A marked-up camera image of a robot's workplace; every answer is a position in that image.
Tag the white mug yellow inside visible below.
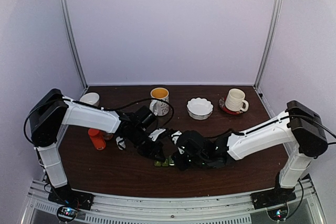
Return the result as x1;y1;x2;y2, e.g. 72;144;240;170
150;87;170;116

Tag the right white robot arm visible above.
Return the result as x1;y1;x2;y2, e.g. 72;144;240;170
170;100;328;204

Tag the aluminium frame post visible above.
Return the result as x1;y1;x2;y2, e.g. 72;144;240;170
254;0;283;90
60;0;88;90

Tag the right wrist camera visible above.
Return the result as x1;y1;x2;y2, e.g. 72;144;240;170
171;131;182;145

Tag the small white bowl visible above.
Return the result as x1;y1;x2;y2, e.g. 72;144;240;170
79;92;100;106

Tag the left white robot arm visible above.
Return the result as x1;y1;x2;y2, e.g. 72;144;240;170
24;89;165;205

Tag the left aluminium frame post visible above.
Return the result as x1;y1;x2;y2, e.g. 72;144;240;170
60;0;88;90

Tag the red round coaster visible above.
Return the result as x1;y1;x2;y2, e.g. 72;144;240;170
218;97;249;115

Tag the grey lid pill bottle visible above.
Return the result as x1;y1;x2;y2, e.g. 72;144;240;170
102;132;113;141

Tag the green weekly pill organizer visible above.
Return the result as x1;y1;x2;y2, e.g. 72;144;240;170
154;156;175;167

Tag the white scalloped dish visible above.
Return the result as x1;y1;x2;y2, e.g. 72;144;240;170
186;98;214;121

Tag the aluminium front rail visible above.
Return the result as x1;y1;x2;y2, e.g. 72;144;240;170
25;178;323;224

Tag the right aluminium frame post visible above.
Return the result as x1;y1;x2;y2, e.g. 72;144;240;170
254;0;283;90

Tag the cream ribbed mug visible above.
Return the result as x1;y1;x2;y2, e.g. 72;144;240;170
225;88;249;112

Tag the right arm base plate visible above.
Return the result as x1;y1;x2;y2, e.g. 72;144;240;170
250;190;297;210

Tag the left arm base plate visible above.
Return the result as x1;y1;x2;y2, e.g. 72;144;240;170
48;185;94;210

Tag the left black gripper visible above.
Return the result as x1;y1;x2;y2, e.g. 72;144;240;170
130;127;165;163

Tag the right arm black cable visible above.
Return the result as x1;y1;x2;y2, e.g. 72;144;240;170
204;111;336;206

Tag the orange pill bottle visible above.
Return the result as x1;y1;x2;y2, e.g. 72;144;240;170
88;128;106;151

